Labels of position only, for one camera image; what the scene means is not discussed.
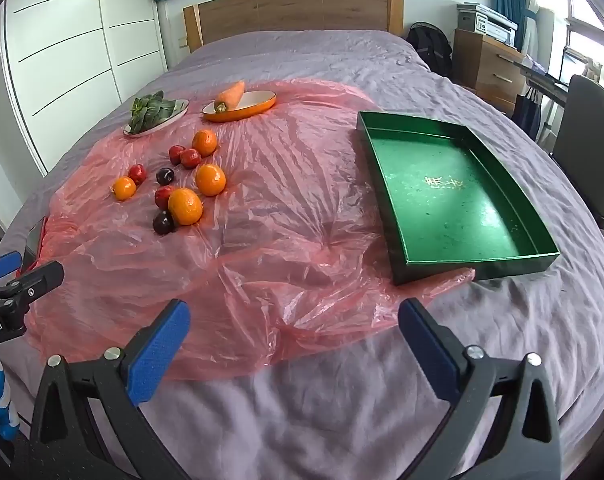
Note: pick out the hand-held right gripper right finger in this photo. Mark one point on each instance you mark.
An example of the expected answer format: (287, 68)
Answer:
(427, 345)

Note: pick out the bed with purple cover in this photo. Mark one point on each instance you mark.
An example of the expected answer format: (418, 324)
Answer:
(332, 55)

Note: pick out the green rectangular tray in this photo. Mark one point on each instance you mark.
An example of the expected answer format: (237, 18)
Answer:
(442, 195)

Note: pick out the grey office chair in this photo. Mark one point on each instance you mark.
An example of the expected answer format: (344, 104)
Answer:
(589, 130)

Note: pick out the wooden dresser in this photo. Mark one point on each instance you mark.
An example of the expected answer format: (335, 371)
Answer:
(484, 70)

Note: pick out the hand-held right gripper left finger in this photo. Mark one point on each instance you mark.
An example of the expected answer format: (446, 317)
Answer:
(157, 350)

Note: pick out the pink plastic sheet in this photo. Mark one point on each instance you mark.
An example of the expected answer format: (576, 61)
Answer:
(282, 220)

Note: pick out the green bok choy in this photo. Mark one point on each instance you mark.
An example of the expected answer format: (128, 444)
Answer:
(149, 110)

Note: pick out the grey desk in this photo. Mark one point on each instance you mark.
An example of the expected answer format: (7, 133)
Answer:
(542, 77)

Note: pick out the red apple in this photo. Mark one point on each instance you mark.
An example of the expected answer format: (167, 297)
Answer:
(163, 195)

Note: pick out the orange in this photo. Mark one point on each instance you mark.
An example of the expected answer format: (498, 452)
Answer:
(124, 188)
(204, 142)
(185, 206)
(210, 179)

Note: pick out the dark blue bag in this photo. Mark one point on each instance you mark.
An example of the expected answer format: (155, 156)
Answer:
(527, 112)

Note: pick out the dark purple plum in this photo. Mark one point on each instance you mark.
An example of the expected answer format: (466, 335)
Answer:
(165, 176)
(162, 223)

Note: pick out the grey printer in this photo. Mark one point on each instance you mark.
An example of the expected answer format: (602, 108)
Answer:
(487, 20)

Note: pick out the wooden headboard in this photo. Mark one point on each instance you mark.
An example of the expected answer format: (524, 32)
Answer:
(292, 15)

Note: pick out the orange oval dish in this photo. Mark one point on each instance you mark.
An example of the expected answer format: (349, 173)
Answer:
(254, 102)

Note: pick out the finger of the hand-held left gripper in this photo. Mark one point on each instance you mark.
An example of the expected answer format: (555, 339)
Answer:
(44, 275)
(2, 264)

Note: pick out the white round plate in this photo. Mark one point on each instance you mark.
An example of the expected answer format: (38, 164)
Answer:
(174, 114)

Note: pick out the carrot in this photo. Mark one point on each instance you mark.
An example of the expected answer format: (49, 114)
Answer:
(230, 95)

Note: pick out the white wardrobe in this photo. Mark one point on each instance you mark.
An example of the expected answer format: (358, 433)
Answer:
(72, 50)

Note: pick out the phone with red case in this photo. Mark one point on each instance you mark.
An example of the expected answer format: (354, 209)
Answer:
(34, 242)

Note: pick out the black backpack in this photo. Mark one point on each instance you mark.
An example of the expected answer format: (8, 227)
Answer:
(428, 47)

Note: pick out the red plum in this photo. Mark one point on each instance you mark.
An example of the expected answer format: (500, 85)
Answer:
(137, 173)
(175, 154)
(191, 158)

